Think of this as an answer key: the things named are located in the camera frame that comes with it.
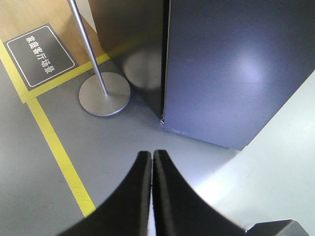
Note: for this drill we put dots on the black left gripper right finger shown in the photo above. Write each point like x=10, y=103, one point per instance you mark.
x=178, y=210

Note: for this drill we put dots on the dark fridge door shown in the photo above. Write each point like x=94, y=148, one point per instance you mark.
x=232, y=64

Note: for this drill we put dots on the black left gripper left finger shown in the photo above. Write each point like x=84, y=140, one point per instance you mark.
x=126, y=211

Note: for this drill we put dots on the dark floor sign sticker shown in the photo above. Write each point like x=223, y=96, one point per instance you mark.
x=40, y=56

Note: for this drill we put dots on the yellow floor tape line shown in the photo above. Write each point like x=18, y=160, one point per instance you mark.
x=29, y=97

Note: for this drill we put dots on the silver stanchion pole stand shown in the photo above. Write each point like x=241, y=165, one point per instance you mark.
x=103, y=94

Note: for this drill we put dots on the dark grey fridge body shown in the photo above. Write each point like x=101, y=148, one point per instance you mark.
x=133, y=33

